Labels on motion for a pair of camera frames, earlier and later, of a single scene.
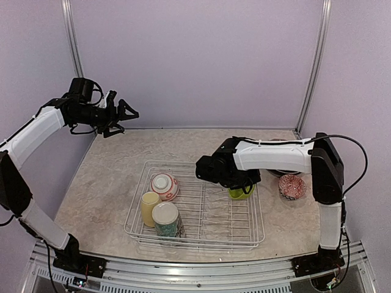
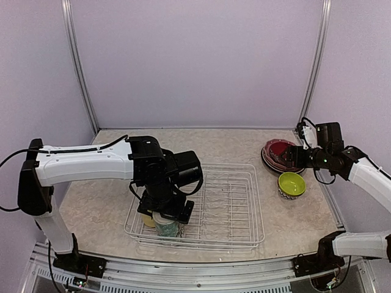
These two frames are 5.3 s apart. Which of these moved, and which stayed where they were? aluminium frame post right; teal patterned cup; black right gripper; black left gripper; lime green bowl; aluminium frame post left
Moved: black left gripper; lime green bowl; black right gripper
Stayed: teal patterned cup; aluminium frame post left; aluminium frame post right
